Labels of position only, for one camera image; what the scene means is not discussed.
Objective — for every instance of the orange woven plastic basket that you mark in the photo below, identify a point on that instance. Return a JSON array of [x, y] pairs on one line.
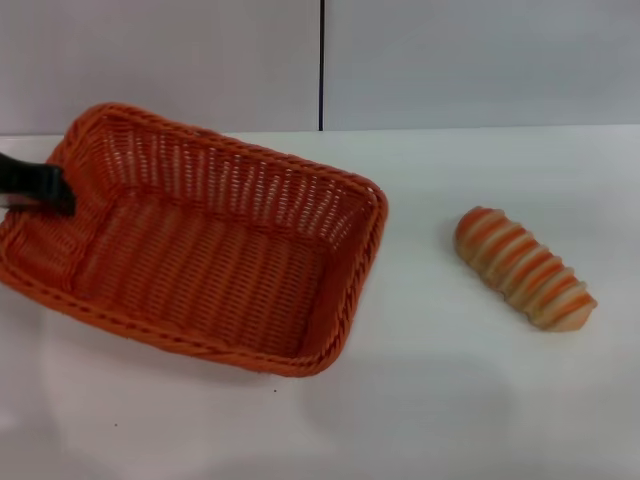
[[200, 270]]

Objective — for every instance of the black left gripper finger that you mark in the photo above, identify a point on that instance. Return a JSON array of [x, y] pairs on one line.
[[40, 185]]

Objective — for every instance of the striped orange bread loaf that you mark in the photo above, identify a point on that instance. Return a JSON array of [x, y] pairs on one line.
[[525, 267]]

